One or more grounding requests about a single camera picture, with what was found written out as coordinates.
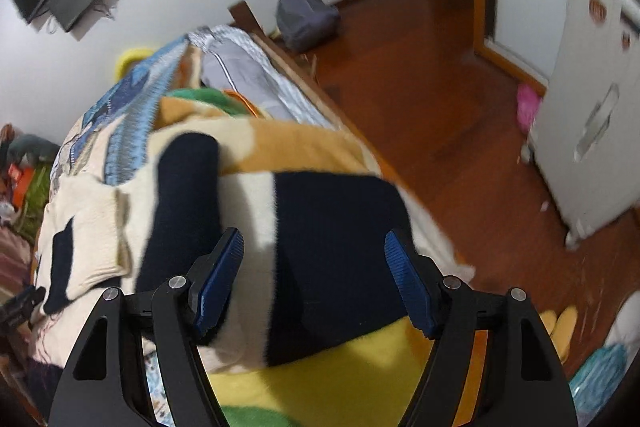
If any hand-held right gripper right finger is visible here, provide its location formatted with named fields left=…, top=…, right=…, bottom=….
left=384, top=229, right=581, bottom=427

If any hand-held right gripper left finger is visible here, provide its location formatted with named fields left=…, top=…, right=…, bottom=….
left=47, top=227, right=246, bottom=427

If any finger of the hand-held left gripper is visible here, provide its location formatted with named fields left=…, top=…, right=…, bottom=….
left=0, top=285, right=47, bottom=327

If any cream navy striped sweater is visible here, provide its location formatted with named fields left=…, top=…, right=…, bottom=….
left=32, top=132, right=426, bottom=370

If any pile of patterned clothes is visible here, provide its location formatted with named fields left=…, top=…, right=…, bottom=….
left=0, top=124, right=17, bottom=160

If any orange box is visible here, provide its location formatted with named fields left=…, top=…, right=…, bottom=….
left=11, top=166, right=37, bottom=208

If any grey stuffed toy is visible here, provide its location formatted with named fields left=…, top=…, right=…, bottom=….
left=10, top=134, right=60, bottom=164

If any yellow slipper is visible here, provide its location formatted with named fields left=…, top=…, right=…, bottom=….
left=550, top=307, right=580, bottom=363

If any yellow brown fleece blanket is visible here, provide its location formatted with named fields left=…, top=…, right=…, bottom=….
left=150, top=87, right=491, bottom=427

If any blue patchwork bedsheet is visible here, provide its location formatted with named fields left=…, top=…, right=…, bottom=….
left=27, top=34, right=201, bottom=427

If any pink plastic bag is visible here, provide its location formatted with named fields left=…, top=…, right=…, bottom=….
left=515, top=83, right=543, bottom=132

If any teal bag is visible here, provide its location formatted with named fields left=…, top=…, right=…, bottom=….
left=570, top=339, right=628, bottom=418

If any white cabinet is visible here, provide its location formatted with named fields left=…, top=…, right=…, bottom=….
left=522, top=0, right=640, bottom=250

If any grey quilt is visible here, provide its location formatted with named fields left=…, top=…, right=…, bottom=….
left=200, top=27, right=333, bottom=128

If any yellow foam tube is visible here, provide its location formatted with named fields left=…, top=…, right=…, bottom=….
left=115, top=48, right=156, bottom=80

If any grey backpack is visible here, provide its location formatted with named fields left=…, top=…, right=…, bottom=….
left=276, top=0, right=342, bottom=54

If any wooden bed frame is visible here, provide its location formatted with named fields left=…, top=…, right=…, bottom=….
left=227, top=2, right=401, bottom=180

